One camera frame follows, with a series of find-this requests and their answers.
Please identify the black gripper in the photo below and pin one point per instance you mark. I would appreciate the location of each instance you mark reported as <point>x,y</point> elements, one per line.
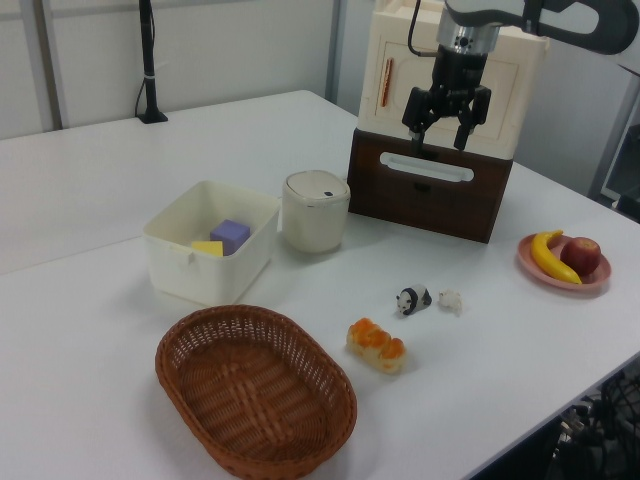
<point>457,72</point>

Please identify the toy bread loaf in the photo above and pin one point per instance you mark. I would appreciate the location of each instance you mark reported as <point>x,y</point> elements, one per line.
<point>375,345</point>

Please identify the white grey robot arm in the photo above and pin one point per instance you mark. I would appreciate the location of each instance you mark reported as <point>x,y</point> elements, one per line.
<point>570,20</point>

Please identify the brown wicker basket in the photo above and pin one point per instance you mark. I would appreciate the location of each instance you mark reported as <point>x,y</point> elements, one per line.
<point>250,395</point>

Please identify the cream toaster oven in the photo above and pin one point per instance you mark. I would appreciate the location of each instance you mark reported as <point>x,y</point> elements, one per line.
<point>505,100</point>

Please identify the dark brown drawer box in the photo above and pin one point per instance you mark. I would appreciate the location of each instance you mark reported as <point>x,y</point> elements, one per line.
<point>450,210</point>

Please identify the small cream lidded trash can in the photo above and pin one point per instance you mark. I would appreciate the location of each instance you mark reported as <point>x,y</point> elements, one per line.
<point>315,215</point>

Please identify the yellow banana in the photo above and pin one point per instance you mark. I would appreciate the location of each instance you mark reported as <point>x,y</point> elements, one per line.
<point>545,260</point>

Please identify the toy panda figure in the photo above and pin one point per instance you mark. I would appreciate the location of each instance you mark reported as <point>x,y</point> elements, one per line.
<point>414,299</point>

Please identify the red apple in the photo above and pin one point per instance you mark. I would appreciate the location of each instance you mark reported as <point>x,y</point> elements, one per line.
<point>580,255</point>

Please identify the pink plate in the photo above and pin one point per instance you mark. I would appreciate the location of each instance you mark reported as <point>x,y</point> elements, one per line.
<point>597,280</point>

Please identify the purple cube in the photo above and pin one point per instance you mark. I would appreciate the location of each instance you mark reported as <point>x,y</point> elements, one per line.
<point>230,235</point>

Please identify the yellow cube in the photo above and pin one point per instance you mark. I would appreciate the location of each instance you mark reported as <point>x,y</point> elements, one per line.
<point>209,248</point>

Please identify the white plastic storage bin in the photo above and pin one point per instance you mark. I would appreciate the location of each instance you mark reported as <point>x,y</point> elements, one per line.
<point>210,275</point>

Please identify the black pole stand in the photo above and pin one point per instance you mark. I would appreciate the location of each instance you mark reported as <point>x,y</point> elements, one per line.
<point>148,60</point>

